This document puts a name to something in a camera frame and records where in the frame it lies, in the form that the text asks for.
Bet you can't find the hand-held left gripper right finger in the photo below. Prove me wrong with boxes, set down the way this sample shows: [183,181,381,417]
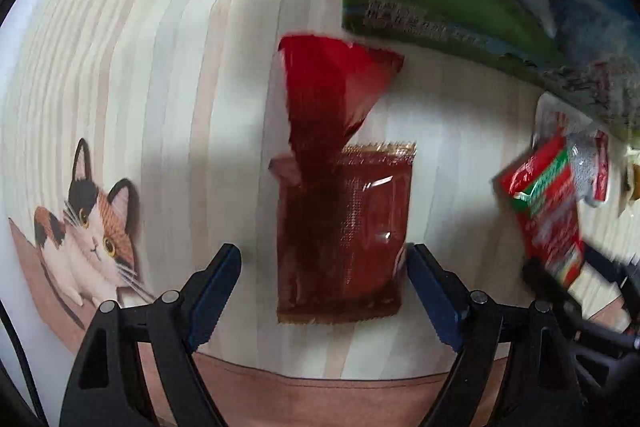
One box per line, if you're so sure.
[406,243,587,427]

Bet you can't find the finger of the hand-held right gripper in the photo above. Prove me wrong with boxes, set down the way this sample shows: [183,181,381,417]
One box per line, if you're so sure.
[581,243,640,295]
[521,257,591,333]

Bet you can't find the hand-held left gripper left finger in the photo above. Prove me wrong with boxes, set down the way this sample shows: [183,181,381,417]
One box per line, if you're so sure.
[59,243,243,427]

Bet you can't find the red packet with white label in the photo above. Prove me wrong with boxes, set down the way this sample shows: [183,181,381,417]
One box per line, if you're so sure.
[494,136,587,295]

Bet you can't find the dark red snack packet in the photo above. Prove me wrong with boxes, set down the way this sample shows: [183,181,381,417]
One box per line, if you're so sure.
[270,141,418,325]

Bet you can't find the round brown wrapped snack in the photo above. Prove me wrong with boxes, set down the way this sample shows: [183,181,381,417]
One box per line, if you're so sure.
[622,146,640,205]

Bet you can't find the white and red sachet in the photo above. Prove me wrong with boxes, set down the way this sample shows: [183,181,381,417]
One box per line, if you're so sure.
[531,93,612,208]

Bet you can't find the bright red snack packet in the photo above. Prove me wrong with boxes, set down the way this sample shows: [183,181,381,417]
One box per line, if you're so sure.
[277,34,406,188]

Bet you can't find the black cable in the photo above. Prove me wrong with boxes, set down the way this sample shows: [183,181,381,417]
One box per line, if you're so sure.
[0,299,36,413]

